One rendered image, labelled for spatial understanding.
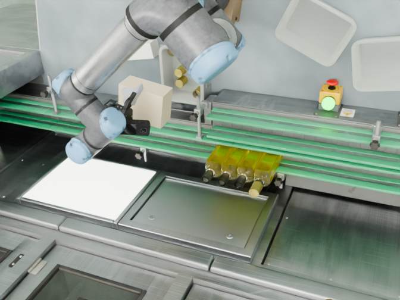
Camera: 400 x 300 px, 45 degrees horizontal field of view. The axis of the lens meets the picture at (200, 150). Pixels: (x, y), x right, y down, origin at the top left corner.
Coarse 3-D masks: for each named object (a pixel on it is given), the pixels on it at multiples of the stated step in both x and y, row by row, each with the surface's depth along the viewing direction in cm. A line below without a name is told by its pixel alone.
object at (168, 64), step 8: (160, 48) 177; (160, 56) 178; (168, 56) 183; (160, 64) 180; (168, 64) 184; (176, 64) 186; (168, 72) 185; (168, 80) 187; (192, 80) 187; (176, 88) 191; (184, 88) 190; (192, 88) 188; (176, 96) 187; (184, 96) 187; (192, 96) 186; (200, 104) 182
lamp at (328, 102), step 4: (328, 96) 162; (324, 100) 161; (328, 100) 161; (332, 100) 161; (324, 104) 161; (328, 104) 161; (332, 104) 161; (324, 108) 163; (328, 108) 162; (332, 108) 162
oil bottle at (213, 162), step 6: (216, 150) 171; (222, 150) 171; (228, 150) 171; (210, 156) 168; (216, 156) 167; (222, 156) 167; (210, 162) 164; (216, 162) 164; (210, 168) 163; (216, 168) 163; (216, 174) 164
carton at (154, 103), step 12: (120, 84) 156; (132, 84) 157; (144, 84) 158; (156, 84) 159; (120, 96) 158; (144, 96) 155; (156, 96) 153; (168, 96) 157; (132, 108) 159; (144, 108) 157; (156, 108) 155; (168, 108) 160; (156, 120) 158
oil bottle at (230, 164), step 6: (234, 150) 170; (240, 150) 170; (246, 150) 171; (228, 156) 167; (234, 156) 167; (240, 156) 167; (222, 162) 164; (228, 162) 163; (234, 162) 163; (222, 168) 162; (228, 168) 161; (234, 168) 161; (234, 174) 162
